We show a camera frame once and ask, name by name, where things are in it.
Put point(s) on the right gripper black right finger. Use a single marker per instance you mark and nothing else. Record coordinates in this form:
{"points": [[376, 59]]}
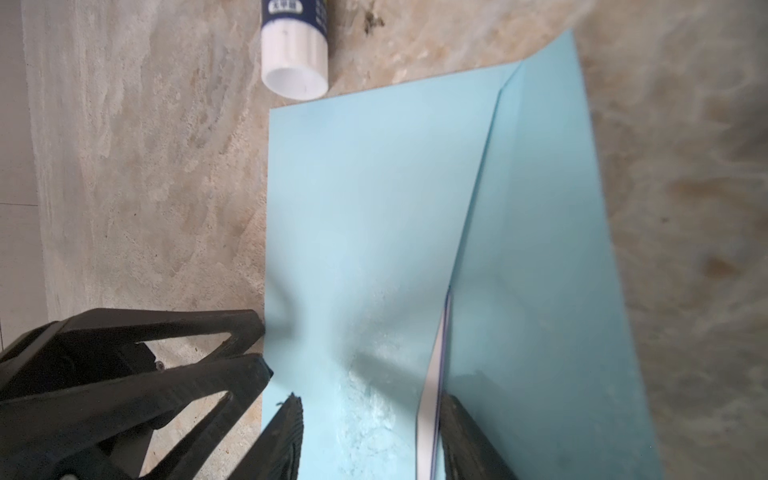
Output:
{"points": [[468, 453]]}

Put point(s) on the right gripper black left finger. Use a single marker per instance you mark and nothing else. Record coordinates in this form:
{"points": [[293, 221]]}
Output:
{"points": [[277, 451]]}

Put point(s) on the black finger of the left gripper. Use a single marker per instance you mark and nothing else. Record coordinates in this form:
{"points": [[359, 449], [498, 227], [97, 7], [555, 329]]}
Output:
{"points": [[105, 344], [57, 435]]}

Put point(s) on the blue bordered floral letter paper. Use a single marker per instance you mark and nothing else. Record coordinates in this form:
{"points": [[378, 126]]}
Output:
{"points": [[433, 396]]}

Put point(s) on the teal paper envelope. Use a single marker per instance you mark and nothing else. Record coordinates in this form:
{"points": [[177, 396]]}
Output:
{"points": [[451, 233]]}

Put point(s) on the blue white glue stick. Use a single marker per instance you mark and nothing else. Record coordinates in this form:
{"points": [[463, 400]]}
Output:
{"points": [[295, 48]]}

